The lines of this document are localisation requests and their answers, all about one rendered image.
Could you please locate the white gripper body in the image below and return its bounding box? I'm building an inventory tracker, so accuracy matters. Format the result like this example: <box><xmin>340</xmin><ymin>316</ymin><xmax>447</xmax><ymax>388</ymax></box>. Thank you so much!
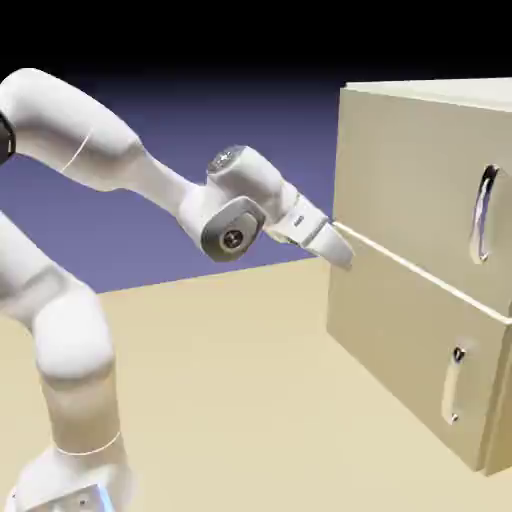
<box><xmin>302</xmin><ymin>220</ymin><xmax>356</xmax><ymax>272</ymax></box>

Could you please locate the cream painted cabinet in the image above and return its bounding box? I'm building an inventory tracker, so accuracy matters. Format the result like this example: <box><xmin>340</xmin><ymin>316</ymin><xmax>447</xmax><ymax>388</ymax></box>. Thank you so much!
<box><xmin>325</xmin><ymin>76</ymin><xmax>512</xmax><ymax>477</ymax></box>

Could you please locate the curved silver handle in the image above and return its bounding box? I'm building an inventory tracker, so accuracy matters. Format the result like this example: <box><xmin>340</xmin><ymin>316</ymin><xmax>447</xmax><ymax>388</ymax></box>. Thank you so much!
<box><xmin>468</xmin><ymin>163</ymin><xmax>502</xmax><ymax>264</ymax></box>

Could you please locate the curved cream handle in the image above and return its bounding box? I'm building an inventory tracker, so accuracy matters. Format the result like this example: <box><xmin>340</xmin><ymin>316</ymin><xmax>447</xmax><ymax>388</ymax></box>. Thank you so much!
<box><xmin>440</xmin><ymin>345</ymin><xmax>468</xmax><ymax>426</ymax></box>

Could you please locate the cream door with silver handle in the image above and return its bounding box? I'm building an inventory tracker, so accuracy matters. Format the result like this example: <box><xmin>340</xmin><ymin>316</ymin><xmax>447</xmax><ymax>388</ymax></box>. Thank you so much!
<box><xmin>331</xmin><ymin>86</ymin><xmax>512</xmax><ymax>318</ymax></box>

